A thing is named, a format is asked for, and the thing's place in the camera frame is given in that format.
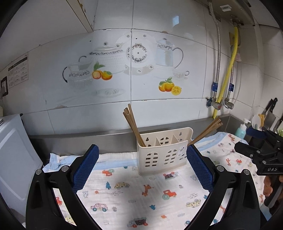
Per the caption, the wooden chopstick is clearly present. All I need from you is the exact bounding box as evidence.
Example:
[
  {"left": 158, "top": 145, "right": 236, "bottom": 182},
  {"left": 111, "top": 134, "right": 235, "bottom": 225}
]
[
  {"left": 187, "top": 116, "right": 222, "bottom": 146},
  {"left": 128, "top": 104, "right": 145, "bottom": 147},
  {"left": 192, "top": 120, "right": 224, "bottom": 144},
  {"left": 123, "top": 107, "right": 145, "bottom": 147}
]

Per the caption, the teal soap bottle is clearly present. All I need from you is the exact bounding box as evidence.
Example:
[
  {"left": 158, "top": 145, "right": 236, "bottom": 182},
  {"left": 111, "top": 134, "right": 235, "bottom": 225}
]
[{"left": 235, "top": 118, "right": 251, "bottom": 139}]

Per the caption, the kitchen cleaver knife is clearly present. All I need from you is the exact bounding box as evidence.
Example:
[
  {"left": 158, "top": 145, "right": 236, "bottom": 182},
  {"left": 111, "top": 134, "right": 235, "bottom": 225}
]
[{"left": 263, "top": 97, "right": 278, "bottom": 130}]

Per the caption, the white spoon in rack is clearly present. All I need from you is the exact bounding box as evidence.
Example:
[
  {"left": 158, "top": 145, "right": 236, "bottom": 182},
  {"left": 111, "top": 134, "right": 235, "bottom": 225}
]
[{"left": 251, "top": 114, "right": 261, "bottom": 131}]

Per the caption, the instruction label sticker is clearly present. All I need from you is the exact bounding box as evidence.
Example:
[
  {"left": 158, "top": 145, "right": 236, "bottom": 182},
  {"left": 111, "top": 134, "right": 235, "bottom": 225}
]
[{"left": 7, "top": 54, "right": 29, "bottom": 89}]

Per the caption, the yellow gas hose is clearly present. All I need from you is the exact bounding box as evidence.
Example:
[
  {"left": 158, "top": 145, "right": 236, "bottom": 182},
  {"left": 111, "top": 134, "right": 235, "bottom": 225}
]
[{"left": 212, "top": 26, "right": 239, "bottom": 120}]

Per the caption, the cartoon printed white cloth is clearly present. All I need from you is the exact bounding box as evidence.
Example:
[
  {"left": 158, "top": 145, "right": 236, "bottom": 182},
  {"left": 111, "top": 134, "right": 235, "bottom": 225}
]
[{"left": 42, "top": 132, "right": 266, "bottom": 230}]

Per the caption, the person's hand on gripper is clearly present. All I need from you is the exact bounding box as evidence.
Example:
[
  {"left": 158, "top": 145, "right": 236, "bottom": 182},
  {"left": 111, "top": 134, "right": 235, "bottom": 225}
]
[{"left": 263, "top": 175, "right": 283, "bottom": 201}]

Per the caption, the water heater underside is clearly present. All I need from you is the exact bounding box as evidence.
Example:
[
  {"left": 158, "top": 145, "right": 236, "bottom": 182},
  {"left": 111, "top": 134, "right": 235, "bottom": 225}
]
[{"left": 197, "top": 0, "right": 255, "bottom": 26}]

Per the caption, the cream plastic utensil holder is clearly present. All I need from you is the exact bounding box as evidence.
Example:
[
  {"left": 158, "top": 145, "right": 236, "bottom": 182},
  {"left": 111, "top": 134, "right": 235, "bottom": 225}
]
[{"left": 137, "top": 127, "right": 193, "bottom": 176}]

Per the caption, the braided metal hose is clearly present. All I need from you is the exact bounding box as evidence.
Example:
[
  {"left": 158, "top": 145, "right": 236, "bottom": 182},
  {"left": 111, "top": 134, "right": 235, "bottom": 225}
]
[
  {"left": 224, "top": 64, "right": 236, "bottom": 105},
  {"left": 208, "top": 1, "right": 222, "bottom": 100}
]

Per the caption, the metal water valve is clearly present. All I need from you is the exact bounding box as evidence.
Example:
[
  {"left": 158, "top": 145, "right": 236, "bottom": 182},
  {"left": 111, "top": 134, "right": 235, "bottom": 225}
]
[{"left": 205, "top": 97, "right": 234, "bottom": 110}]

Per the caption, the wall power socket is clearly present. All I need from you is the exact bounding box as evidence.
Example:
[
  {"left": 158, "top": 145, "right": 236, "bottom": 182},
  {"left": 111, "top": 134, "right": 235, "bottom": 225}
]
[{"left": 1, "top": 76, "right": 8, "bottom": 97}]

